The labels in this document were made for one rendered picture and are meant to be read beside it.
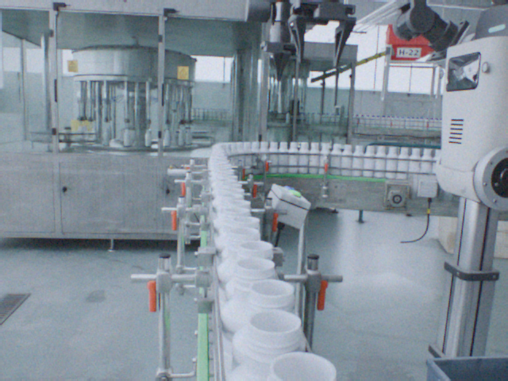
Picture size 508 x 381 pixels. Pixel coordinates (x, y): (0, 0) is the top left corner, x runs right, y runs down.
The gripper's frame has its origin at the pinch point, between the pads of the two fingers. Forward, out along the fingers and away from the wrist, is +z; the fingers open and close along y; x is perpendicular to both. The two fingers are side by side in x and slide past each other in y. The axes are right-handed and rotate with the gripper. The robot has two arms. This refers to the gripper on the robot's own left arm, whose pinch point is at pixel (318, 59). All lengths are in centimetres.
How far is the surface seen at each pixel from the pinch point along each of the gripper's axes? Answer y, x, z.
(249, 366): -15, -53, 27
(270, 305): -14, -48, 25
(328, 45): 133, 519, -92
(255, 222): -12.2, -23.9, 24.1
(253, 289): -15, -46, 25
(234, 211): -14.4, -15.1, 24.5
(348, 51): 161, 519, -86
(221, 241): -16.2, -18.1, 28.3
